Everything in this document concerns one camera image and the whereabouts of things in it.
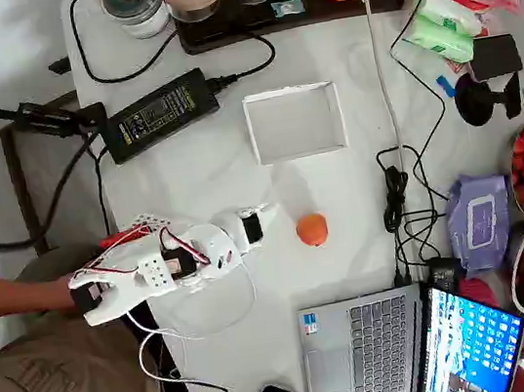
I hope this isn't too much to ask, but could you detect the orange fruit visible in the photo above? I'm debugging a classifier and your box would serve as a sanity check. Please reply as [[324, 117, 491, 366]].
[[293, 210, 333, 251]]

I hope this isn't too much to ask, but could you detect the person's left forearm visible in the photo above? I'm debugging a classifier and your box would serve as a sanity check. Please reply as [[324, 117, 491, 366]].
[[0, 262, 80, 324]]

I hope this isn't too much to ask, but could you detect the white cardboard box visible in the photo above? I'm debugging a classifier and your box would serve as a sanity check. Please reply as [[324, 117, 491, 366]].
[[240, 77, 351, 168]]

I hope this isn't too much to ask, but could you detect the white perforated plate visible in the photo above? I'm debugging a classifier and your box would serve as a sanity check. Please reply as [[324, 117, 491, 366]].
[[115, 208, 176, 241]]

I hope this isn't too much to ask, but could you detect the black power adapter brick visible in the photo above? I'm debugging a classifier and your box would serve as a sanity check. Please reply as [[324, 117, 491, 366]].
[[91, 64, 228, 168]]

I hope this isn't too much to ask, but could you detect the silver laptop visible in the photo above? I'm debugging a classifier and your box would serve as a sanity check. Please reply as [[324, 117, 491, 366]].
[[292, 265, 524, 392]]

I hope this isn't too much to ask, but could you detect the dark tea tray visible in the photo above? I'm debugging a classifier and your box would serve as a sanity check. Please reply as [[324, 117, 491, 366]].
[[172, 0, 411, 59]]

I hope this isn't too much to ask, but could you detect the black laptop charger brick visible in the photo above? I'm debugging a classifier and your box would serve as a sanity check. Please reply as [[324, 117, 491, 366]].
[[422, 252, 468, 298]]

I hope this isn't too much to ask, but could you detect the dark round stool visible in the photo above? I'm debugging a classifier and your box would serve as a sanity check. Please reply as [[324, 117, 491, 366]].
[[10, 238, 108, 289]]

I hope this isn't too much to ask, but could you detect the small teal packet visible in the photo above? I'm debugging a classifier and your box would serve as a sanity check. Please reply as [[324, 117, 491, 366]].
[[268, 0, 307, 20]]

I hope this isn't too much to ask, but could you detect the blue plastic bag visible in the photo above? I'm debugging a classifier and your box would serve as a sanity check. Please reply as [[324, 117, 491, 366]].
[[438, 168, 521, 280]]

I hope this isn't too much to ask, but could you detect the small blue clip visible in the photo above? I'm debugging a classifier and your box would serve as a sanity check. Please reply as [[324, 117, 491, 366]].
[[435, 73, 459, 102]]

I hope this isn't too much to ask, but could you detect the red knitted ball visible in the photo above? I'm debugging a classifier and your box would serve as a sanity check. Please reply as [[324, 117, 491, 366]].
[[455, 270, 503, 314]]

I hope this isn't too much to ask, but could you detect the black round-base stand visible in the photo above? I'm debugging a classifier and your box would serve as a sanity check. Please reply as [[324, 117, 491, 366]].
[[450, 65, 524, 130]]

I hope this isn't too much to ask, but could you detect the green white tissue pack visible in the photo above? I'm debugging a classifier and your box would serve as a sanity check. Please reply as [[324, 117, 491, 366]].
[[399, 7, 477, 72], [415, 0, 486, 46]]

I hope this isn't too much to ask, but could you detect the round jar with dark lid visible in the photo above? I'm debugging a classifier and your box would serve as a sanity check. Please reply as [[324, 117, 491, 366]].
[[101, 0, 176, 46]]

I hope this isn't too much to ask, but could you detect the olive shirt torso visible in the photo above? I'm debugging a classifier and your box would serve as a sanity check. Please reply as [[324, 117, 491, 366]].
[[0, 255, 168, 392]]

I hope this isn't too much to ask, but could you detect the black rectangular device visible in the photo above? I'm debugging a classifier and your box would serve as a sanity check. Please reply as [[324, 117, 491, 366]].
[[464, 31, 524, 85]]

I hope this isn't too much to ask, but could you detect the white cable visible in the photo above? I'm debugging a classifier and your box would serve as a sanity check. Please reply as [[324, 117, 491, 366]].
[[134, 327, 185, 389], [119, 257, 264, 351], [354, 0, 410, 176]]

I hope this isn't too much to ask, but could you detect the black bundled cable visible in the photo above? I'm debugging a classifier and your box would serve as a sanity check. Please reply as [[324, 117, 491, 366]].
[[375, 161, 420, 237]]

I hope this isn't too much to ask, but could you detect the black charger cable tangle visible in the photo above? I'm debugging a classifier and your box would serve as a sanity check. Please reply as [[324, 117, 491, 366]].
[[382, 207, 458, 290]]

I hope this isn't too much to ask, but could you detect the black adapter output cable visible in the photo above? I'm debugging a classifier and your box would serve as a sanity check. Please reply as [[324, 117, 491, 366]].
[[198, 26, 281, 92]]

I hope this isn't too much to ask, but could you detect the thick black mains cable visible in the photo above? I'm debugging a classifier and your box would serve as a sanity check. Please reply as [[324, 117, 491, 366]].
[[0, 129, 124, 254]]

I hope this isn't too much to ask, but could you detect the black clamp mount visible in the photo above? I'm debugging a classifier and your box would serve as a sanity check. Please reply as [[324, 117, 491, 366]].
[[0, 81, 110, 148]]

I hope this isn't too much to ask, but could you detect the dark wooden frame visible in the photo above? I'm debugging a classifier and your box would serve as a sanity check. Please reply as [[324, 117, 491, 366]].
[[0, 89, 102, 259]]

